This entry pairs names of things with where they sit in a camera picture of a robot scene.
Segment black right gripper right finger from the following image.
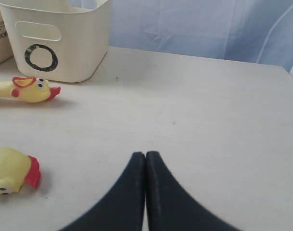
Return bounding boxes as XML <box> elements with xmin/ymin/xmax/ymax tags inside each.
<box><xmin>145</xmin><ymin>151</ymin><xmax>238</xmax><ymax>231</ymax></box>

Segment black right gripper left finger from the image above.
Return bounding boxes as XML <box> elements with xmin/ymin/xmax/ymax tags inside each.
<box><xmin>62</xmin><ymin>152</ymin><xmax>145</xmax><ymax>231</ymax></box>

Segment rubber chicken with head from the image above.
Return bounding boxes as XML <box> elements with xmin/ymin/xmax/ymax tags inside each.
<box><xmin>0</xmin><ymin>147</ymin><xmax>41</xmax><ymax>195</ymax></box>
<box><xmin>0</xmin><ymin>77</ymin><xmax>61</xmax><ymax>103</ymax></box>

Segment rubber chicken back with head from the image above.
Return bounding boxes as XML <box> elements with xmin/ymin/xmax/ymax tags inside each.
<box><xmin>0</xmin><ymin>77</ymin><xmax>61</xmax><ymax>103</ymax></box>

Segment cream bin marked O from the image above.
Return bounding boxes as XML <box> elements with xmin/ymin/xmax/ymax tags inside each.
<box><xmin>0</xmin><ymin>0</ymin><xmax>111</xmax><ymax>83</ymax></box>

